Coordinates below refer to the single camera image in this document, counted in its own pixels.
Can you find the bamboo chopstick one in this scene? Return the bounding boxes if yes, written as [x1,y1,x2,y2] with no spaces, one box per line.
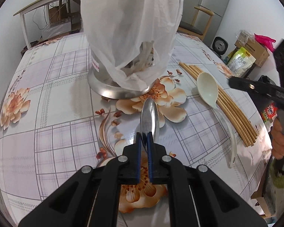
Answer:
[179,62,253,147]

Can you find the cream plastic ladle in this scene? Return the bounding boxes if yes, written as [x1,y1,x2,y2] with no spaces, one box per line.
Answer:
[197,72,237,168]

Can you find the right hand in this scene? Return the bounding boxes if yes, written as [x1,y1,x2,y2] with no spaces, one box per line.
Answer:
[271,118,284,160]

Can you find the white desk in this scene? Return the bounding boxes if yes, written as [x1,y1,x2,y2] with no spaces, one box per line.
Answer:
[13,0,60,49]

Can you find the wooden chair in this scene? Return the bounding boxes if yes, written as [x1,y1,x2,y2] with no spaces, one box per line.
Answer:
[178,6,214,41]

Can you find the black white rice cooker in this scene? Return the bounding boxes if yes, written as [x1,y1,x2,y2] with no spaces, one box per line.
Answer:
[212,36,228,55]

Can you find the stainless steel spoon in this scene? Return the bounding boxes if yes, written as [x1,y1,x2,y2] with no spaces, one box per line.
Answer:
[140,98,159,151]

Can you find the floral plastic tablecloth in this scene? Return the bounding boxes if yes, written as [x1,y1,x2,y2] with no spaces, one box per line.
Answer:
[0,34,270,223]

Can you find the cardboard box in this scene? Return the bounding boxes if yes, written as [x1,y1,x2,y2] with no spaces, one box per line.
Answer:
[234,34,269,68]

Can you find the red snack packet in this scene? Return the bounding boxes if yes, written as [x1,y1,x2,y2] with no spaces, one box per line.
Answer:
[261,103,278,123]

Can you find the yellow green rice bag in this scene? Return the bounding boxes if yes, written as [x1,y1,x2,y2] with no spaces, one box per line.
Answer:
[227,47,256,77]

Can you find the bamboo chopstick four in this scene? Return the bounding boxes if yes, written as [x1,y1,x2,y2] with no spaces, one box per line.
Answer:
[190,65,248,118]

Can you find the pink plastic bag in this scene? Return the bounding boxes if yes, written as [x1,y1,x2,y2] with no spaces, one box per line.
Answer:
[254,34,276,53]

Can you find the bamboo chopstick two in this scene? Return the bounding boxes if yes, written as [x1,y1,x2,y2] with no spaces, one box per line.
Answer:
[184,64,251,146]

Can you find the bamboo chopstick three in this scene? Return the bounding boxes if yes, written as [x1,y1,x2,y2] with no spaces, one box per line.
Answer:
[188,65,257,147]

